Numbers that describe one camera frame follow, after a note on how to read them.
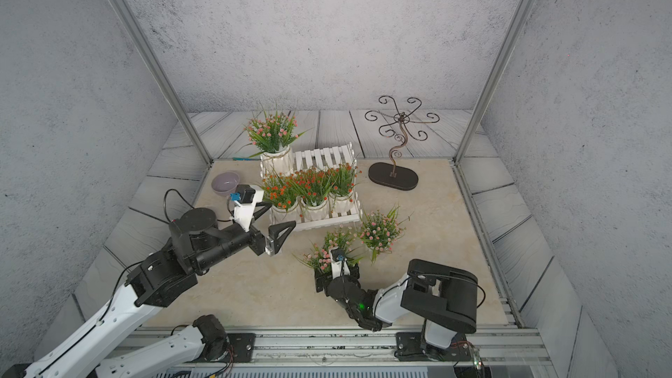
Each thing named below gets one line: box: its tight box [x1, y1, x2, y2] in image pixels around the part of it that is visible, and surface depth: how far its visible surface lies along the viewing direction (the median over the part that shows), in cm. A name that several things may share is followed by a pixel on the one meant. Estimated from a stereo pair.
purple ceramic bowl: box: [211, 170, 241, 197], surface depth 110 cm
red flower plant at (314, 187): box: [292, 166, 338, 222], surface depth 80 cm
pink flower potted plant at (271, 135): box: [243, 103, 315, 178], surface depth 76 cm
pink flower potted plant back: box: [357, 203, 413, 266], surface depth 86 cm
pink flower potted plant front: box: [292, 224, 364, 276], surface depth 79 cm
